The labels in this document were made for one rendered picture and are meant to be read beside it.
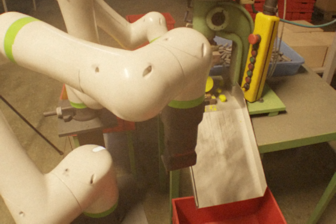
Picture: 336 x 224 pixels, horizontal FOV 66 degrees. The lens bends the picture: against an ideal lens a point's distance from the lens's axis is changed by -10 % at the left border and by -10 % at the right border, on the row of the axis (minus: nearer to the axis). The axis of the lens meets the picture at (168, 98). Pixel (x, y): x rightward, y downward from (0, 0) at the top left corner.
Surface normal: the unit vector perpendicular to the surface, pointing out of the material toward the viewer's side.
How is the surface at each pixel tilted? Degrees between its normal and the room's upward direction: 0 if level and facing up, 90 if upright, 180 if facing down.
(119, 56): 14
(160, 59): 32
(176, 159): 87
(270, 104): 0
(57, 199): 41
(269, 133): 0
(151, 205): 0
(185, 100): 91
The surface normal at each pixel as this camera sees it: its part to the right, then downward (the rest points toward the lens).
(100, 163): 0.31, -0.71
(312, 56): 0.17, 0.55
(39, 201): 0.58, -0.31
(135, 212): 0.00, -0.83
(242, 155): 0.08, -0.44
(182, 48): 0.41, -0.46
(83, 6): 0.61, 0.55
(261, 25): -0.84, 0.22
